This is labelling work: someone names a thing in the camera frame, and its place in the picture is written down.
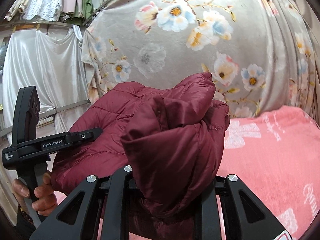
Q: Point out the maroon puffer jacket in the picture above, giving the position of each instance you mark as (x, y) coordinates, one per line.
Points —
(173, 139)

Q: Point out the person's left hand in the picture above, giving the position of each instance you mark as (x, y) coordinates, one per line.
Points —
(46, 199)

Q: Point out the green hanging garment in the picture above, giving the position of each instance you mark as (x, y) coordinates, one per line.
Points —
(87, 9)

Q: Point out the white dotted hanging garment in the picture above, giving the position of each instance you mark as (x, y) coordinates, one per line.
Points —
(47, 10)

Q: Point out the pink towel blanket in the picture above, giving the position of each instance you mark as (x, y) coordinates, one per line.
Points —
(277, 156)

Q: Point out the grey floral bedsheet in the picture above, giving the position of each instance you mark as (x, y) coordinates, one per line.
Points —
(262, 54)

